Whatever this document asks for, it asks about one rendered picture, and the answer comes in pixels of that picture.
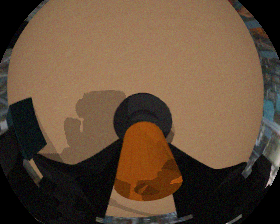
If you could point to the orange tapered knob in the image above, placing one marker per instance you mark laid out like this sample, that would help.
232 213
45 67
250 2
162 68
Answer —
146 170

